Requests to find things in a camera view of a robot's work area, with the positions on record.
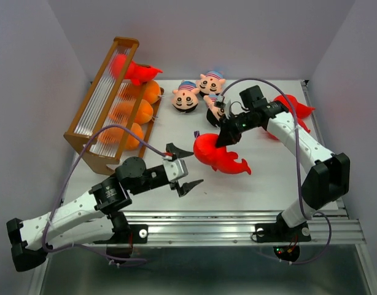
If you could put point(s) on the cartoon boy doll lower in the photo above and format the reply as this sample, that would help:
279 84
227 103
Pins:
214 113

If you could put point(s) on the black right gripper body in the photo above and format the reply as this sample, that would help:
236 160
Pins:
242 122

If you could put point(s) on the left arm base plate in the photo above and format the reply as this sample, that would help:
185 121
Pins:
130 234

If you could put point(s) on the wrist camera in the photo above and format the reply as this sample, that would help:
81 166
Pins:
223 105
174 168

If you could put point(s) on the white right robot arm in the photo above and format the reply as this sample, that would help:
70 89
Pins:
327 173

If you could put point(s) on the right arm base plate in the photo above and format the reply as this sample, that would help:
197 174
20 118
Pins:
272 233

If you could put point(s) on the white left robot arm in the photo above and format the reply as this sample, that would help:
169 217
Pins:
96 216

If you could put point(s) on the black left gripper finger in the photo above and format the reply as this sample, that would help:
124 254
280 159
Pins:
177 153
185 188

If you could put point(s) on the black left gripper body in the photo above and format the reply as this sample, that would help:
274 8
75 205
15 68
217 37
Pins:
156 180

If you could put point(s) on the aluminium frame rail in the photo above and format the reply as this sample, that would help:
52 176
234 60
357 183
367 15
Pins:
234 228

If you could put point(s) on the cartoon boy doll upper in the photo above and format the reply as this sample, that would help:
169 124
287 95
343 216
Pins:
211 82

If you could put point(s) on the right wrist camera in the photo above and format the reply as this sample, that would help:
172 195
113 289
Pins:
223 105

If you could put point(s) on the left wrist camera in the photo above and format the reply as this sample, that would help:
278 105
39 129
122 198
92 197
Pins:
174 168

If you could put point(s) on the wooden toy shelf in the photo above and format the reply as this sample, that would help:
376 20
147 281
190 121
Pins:
115 140

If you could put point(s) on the red shark plush back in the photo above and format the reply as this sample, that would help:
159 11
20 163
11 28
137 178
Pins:
302 110

